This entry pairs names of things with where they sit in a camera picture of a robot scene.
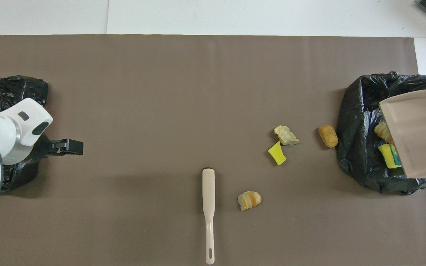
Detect beige hand brush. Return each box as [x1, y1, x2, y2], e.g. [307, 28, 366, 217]
[202, 168, 216, 265]

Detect pale beige foam chunk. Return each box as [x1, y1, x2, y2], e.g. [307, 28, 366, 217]
[274, 125, 300, 146]

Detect beige ridged foam piece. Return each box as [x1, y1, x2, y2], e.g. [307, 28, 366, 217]
[374, 122, 394, 145]

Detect black bag lined bin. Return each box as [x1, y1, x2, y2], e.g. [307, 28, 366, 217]
[336, 71, 426, 195]
[0, 75, 48, 192]

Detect beige plastic dustpan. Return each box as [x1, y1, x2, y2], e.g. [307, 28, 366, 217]
[379, 89, 426, 179]

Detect brown paper table mat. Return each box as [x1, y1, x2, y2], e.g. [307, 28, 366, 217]
[0, 34, 426, 266]

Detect brown bread roll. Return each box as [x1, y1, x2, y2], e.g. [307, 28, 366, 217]
[318, 125, 338, 148]

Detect orange striped croissant piece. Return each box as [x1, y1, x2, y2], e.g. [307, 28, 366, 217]
[237, 191, 262, 211]

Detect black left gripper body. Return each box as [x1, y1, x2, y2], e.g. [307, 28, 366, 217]
[27, 133, 54, 165]

